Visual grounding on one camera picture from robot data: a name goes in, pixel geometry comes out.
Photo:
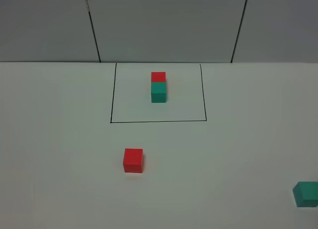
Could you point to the red template block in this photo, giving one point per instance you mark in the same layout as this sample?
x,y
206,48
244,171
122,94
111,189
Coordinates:
x,y
158,76

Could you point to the green template block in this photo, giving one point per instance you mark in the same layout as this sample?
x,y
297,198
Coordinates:
x,y
158,92

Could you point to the white template sheet black outline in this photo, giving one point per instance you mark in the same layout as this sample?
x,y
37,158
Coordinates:
x,y
132,93

